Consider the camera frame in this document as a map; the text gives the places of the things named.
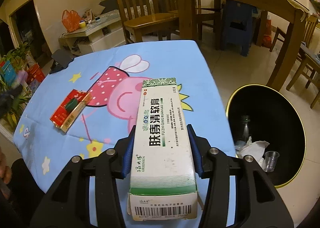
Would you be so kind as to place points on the green bottle cap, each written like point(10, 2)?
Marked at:
point(71, 105)

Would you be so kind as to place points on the white coffee table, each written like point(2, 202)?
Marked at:
point(103, 34)

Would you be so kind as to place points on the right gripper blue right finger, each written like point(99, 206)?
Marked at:
point(257, 202)

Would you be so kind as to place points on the red gift box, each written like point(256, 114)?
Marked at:
point(35, 73)

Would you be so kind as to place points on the white tissue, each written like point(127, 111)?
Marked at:
point(255, 149)

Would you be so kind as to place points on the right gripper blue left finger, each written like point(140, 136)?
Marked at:
point(66, 203)

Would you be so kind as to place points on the blue plastic stool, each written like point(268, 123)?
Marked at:
point(237, 25)

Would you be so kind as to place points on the black round trash bin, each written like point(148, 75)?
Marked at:
point(272, 118)

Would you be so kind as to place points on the blue cartoon tablecloth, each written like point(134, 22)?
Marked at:
point(114, 79)

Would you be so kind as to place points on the black phone stand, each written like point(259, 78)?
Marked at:
point(61, 60)

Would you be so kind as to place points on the red cigarette pack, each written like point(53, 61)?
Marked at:
point(64, 120)

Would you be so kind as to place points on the yellow mug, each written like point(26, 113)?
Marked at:
point(82, 24)

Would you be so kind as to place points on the clear plastic cup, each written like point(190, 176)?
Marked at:
point(270, 161)

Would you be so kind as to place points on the blue gift bag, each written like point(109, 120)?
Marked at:
point(8, 73)

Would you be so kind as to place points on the white green medicine box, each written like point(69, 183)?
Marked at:
point(162, 181)

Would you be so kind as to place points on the orange plastic bag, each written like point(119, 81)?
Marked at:
point(71, 20)

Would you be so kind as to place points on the near wooden chair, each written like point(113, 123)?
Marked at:
point(142, 17)

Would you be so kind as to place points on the right side wooden chair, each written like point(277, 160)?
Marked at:
point(292, 50)

